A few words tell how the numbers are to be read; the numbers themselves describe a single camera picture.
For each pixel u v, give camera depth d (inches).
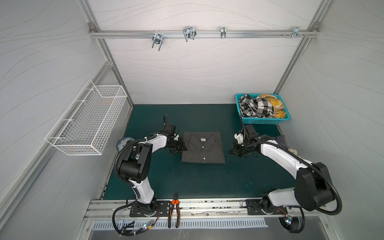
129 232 26.6
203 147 36.6
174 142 33.0
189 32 30.1
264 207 26.3
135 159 20.6
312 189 16.6
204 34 31.3
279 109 41.1
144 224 27.1
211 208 29.5
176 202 29.5
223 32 30.8
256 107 40.8
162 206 29.2
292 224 28.2
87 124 27.2
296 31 30.1
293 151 32.3
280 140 40.6
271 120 40.2
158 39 31.6
